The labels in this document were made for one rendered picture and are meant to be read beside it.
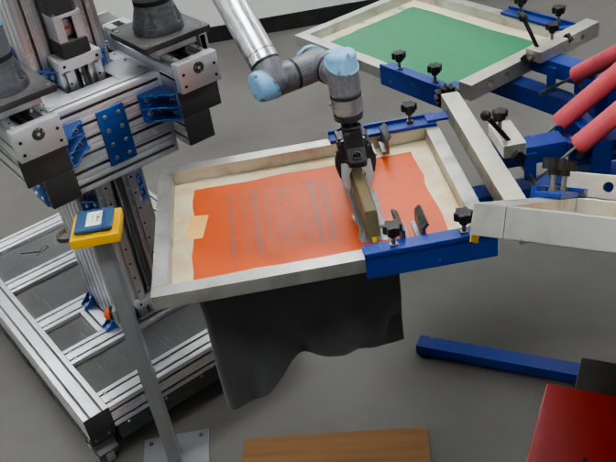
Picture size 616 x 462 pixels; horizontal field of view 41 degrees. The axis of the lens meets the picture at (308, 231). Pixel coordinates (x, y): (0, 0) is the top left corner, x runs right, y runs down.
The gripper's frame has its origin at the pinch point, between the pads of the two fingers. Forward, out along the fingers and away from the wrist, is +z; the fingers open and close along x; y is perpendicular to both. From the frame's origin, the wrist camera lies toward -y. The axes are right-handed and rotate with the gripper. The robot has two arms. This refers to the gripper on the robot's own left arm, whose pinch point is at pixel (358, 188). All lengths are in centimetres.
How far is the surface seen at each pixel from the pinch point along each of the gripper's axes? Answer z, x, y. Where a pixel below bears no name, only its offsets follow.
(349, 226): 5.0, 4.5, -9.0
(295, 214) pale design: 4.6, 16.8, 0.9
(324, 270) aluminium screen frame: 3.0, 12.9, -28.0
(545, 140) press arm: -3.6, -47.7, -0.4
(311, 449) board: 98, 25, 9
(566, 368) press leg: 95, -63, 20
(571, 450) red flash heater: -7, -16, -98
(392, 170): 4.5, -10.9, 13.1
